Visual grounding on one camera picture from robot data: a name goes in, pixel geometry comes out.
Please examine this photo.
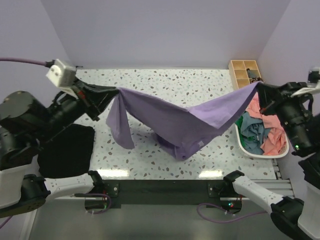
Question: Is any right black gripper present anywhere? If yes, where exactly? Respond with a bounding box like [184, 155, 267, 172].
[255, 78, 313, 150]

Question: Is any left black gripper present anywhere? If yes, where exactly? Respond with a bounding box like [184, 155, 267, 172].
[37, 74, 123, 141]

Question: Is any purple t shirt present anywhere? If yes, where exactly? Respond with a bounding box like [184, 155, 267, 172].
[106, 83, 258, 160]

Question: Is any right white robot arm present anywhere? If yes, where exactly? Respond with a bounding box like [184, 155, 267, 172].
[222, 82, 320, 240]

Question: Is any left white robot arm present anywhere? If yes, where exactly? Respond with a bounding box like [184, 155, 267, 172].
[0, 79, 119, 218]

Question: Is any patterned cloth in box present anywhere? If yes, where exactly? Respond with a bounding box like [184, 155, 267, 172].
[246, 68, 263, 84]

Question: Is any wooden compartment box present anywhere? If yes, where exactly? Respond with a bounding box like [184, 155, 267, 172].
[228, 60, 262, 90]

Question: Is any blue t shirt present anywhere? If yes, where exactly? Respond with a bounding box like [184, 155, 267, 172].
[240, 112, 265, 155]

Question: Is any green t shirt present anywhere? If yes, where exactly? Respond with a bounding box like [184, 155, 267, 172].
[235, 116, 243, 130]

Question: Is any pink t shirt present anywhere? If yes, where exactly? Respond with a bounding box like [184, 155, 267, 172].
[245, 93, 287, 156]

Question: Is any white laundry basket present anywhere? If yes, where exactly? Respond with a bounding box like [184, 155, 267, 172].
[235, 117, 289, 159]

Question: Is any black folded t shirt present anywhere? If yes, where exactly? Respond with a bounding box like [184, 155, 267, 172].
[37, 124, 95, 179]

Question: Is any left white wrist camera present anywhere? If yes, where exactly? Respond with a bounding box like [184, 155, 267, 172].
[46, 59, 78, 99]

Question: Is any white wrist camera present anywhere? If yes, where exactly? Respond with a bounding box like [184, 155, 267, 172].
[291, 67, 320, 98]
[46, 59, 78, 99]

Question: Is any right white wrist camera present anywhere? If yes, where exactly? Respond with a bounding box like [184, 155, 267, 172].
[291, 67, 320, 98]

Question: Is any aluminium rail frame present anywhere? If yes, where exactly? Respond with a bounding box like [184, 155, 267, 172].
[271, 158, 297, 201]

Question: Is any black mounting base plate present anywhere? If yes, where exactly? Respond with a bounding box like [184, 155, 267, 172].
[74, 179, 246, 214]

